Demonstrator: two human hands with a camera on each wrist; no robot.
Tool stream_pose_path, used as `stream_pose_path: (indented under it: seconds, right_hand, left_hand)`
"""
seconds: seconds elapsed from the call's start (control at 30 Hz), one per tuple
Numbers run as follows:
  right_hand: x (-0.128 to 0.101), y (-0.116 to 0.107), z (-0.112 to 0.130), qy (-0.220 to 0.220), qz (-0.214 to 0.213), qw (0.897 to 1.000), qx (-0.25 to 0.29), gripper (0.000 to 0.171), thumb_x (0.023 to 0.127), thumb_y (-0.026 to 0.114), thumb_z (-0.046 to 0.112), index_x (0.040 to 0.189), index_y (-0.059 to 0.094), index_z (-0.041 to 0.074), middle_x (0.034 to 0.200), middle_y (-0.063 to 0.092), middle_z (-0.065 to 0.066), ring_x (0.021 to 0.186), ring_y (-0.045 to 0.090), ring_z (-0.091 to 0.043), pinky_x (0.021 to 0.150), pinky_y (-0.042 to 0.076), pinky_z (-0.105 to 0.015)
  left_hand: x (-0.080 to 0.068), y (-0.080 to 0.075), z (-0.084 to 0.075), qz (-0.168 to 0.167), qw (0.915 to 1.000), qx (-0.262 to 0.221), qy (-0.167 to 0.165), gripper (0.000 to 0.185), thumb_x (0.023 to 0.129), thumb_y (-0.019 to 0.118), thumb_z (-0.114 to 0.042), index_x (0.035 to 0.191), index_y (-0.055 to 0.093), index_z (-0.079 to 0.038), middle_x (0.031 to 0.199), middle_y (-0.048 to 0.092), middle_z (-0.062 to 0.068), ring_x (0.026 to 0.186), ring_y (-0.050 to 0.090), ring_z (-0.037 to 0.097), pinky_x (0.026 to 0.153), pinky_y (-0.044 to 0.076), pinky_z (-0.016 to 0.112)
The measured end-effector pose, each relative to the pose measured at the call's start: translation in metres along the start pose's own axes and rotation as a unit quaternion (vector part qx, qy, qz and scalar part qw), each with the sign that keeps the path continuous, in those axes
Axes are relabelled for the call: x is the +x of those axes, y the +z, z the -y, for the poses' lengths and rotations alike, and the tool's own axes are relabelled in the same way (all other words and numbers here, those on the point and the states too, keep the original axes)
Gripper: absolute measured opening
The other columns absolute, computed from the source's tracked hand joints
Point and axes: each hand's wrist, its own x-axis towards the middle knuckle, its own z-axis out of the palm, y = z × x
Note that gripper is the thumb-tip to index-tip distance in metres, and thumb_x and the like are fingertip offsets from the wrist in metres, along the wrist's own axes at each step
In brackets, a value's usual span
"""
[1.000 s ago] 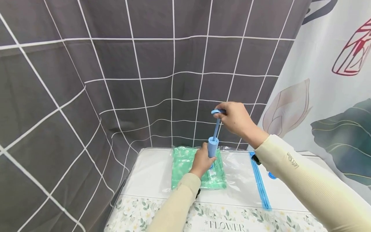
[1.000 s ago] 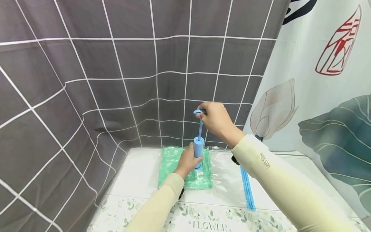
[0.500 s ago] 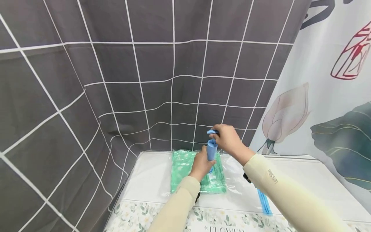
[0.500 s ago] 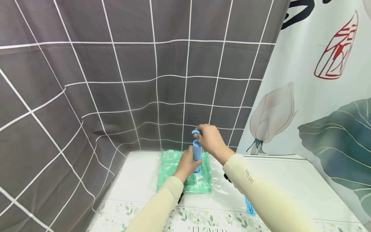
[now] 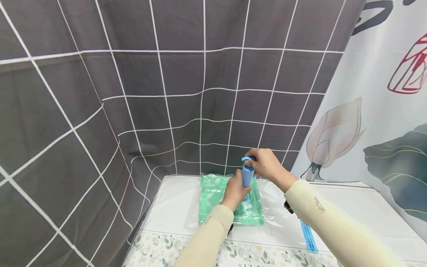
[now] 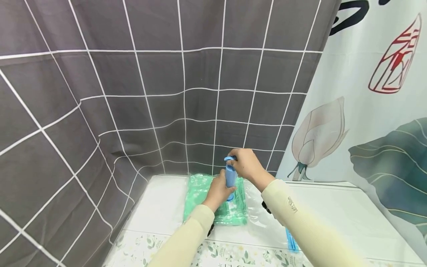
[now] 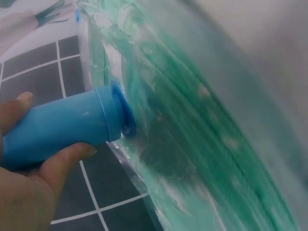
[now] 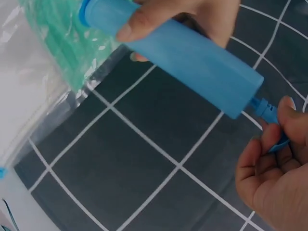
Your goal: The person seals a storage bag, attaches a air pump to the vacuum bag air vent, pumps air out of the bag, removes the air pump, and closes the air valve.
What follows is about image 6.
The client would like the blue hand vacuum pump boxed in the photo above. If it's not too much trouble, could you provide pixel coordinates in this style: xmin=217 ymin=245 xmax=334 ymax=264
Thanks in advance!
xmin=224 ymin=156 xmax=238 ymax=202

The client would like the person's left hand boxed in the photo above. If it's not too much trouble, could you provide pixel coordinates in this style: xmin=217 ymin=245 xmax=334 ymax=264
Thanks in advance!
xmin=202 ymin=169 xmax=237 ymax=213

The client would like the clear vacuum storage bag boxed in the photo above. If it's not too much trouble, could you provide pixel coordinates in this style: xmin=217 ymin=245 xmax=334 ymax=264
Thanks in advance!
xmin=183 ymin=173 xmax=299 ymax=253

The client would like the green folded cloth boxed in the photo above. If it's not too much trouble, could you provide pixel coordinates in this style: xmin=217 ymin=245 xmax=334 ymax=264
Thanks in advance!
xmin=183 ymin=174 xmax=248 ymax=226

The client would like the person's left forearm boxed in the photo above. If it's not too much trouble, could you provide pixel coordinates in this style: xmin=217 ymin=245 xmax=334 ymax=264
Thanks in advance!
xmin=146 ymin=204 xmax=215 ymax=267

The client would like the person's right forearm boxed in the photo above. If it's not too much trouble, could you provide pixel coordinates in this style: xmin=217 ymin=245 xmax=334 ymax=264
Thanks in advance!
xmin=261 ymin=179 xmax=367 ymax=267

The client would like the person's right hand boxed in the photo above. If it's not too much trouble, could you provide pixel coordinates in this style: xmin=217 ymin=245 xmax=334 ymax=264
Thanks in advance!
xmin=227 ymin=148 xmax=275 ymax=192

